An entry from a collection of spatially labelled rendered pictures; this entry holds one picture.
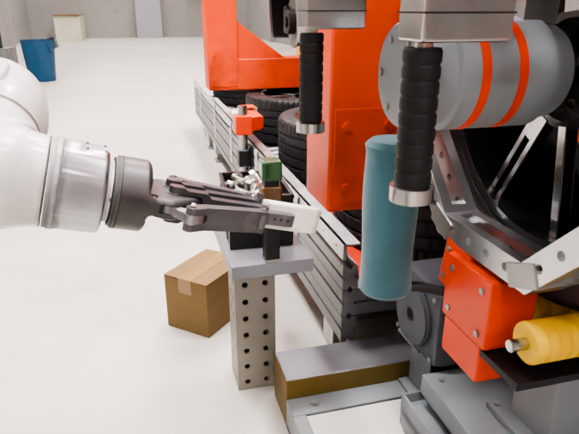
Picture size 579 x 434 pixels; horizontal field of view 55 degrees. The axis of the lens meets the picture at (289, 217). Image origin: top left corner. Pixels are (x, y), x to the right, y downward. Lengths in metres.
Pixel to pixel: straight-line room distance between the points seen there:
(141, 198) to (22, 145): 0.11
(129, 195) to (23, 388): 1.16
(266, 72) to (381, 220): 2.27
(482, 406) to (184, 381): 0.77
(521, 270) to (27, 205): 0.58
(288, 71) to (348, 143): 1.98
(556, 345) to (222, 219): 0.47
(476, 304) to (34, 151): 0.62
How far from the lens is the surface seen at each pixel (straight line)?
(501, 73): 0.71
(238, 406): 1.46
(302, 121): 0.86
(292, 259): 1.13
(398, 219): 0.86
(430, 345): 1.19
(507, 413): 1.14
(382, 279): 0.91
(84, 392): 1.59
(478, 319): 0.86
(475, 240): 0.86
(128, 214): 0.56
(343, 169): 1.16
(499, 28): 0.55
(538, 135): 0.90
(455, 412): 1.13
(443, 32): 0.52
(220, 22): 3.01
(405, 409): 1.25
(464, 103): 0.70
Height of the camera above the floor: 0.93
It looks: 21 degrees down
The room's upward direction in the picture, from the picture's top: straight up
